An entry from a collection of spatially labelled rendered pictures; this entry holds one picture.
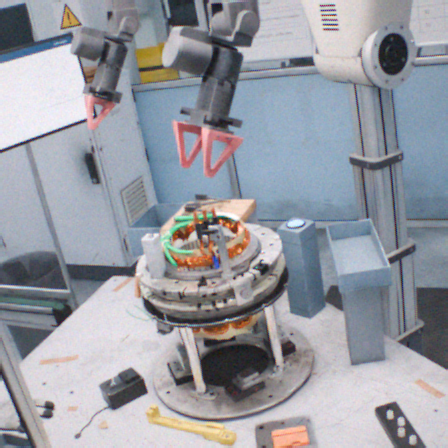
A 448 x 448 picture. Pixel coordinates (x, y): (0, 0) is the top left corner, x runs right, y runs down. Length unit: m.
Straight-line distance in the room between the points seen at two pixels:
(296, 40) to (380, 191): 2.02
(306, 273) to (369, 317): 0.27
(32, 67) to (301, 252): 1.20
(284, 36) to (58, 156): 1.46
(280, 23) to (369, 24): 2.12
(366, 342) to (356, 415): 0.19
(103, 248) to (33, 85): 1.75
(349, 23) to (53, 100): 1.24
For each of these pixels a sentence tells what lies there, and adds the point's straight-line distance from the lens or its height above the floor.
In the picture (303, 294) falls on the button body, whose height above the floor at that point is 0.85.
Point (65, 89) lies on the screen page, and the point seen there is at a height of 1.37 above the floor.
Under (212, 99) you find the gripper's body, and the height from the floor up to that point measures 1.48.
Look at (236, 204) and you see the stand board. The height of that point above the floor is 1.07.
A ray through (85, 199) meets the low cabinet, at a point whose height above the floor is 0.55.
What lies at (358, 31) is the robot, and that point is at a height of 1.50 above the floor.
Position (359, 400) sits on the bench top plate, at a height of 0.78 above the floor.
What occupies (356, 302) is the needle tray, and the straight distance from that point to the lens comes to 1.41.
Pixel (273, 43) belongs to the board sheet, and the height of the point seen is 1.22.
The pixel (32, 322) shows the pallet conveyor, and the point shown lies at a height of 0.69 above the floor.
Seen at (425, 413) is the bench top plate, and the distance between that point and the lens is 1.36.
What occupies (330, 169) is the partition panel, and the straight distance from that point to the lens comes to 3.69.
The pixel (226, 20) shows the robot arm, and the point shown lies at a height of 1.60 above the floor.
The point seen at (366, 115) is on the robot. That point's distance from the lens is 1.54.
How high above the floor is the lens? 1.68
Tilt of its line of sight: 22 degrees down
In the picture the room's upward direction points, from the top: 11 degrees counter-clockwise
